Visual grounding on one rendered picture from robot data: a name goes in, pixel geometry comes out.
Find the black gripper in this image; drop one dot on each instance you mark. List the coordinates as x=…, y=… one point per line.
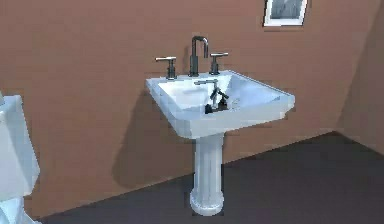
x=220, y=101

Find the white framed painting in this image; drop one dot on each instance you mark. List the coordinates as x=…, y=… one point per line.
x=286, y=10

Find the white toilet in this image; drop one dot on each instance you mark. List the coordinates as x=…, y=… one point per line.
x=15, y=150

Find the dark metal faucet spout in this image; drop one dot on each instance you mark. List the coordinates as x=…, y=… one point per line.
x=194, y=56

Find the white pedestal sink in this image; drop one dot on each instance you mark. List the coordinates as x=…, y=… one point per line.
x=206, y=166

